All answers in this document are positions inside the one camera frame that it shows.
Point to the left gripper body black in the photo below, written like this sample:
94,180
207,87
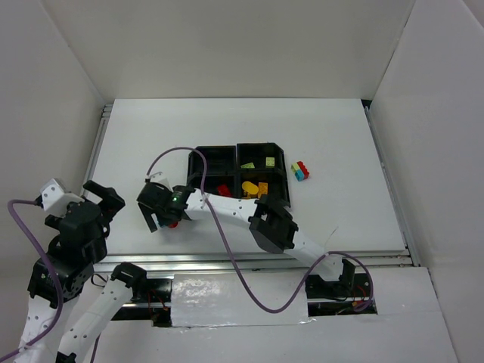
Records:
104,194

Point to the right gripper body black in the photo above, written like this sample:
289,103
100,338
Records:
150,202

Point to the yellow rounded lego brick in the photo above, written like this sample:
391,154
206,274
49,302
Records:
250,190

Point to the lime green lego plate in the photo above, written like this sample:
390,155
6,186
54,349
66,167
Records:
269,162

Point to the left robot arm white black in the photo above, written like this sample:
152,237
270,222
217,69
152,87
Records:
62,270

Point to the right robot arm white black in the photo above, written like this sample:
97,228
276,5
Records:
271,225

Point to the black four compartment tray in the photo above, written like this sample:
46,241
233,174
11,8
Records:
212,166

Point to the lime lego tile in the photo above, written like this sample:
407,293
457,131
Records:
248,166

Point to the orange flat lego plate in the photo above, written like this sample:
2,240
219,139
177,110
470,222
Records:
262,189

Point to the white foil covered board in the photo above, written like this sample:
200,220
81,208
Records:
219,300

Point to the red teal green lego stack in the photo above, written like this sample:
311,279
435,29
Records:
300,171

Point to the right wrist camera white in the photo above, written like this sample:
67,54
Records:
158,178

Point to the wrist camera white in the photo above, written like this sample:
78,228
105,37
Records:
158,178
56,198

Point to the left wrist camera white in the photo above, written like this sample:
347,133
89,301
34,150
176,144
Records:
56,198

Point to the aluminium frame rail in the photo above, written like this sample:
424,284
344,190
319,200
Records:
215,262

